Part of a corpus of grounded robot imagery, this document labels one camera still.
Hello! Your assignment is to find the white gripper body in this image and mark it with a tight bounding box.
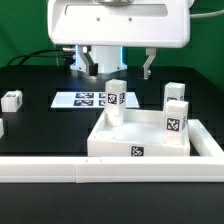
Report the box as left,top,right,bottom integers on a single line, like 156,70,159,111
47,0,190,48

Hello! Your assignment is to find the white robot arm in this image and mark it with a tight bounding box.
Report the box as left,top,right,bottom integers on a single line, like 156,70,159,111
47,0,194,78

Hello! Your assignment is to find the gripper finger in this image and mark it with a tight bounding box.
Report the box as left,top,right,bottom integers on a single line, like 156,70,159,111
79,46,98,76
138,48,157,80

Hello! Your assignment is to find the marker plate with tags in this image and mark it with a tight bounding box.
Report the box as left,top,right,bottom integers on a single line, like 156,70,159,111
51,92,139,109

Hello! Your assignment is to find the white block at left edge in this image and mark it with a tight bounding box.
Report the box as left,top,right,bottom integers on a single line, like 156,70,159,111
0,118,4,139

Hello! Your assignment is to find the black cable bundle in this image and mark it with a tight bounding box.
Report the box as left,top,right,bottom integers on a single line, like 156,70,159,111
6,46,77,68

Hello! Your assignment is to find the white square table top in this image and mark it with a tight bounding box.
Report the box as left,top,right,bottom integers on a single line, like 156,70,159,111
87,109,190,157

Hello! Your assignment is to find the white L-shaped obstacle fence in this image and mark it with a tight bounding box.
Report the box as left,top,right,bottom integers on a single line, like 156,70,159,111
0,119,224,183

